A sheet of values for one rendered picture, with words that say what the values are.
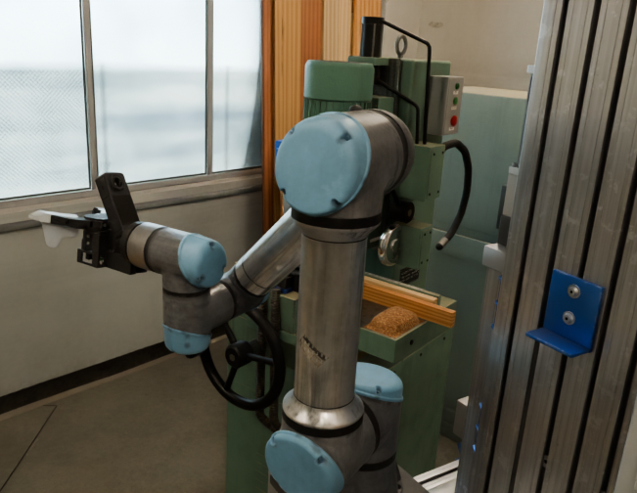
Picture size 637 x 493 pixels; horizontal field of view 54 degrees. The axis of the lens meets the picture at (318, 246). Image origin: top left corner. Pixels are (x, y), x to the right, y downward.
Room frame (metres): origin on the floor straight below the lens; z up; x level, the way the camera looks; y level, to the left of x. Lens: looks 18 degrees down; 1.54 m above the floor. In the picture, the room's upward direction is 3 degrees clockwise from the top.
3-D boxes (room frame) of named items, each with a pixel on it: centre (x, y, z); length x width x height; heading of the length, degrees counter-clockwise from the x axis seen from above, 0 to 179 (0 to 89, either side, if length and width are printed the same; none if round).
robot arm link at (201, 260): (0.92, 0.20, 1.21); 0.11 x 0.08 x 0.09; 59
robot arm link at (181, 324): (0.94, 0.19, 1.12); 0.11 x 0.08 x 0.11; 149
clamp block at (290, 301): (1.49, 0.06, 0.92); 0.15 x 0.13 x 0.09; 53
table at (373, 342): (1.55, 0.01, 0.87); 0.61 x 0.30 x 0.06; 53
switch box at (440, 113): (1.83, -0.33, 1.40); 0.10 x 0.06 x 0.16; 143
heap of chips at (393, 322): (1.42, -0.20, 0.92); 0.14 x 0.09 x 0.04; 143
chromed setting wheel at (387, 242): (1.69, -0.21, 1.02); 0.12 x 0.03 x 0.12; 143
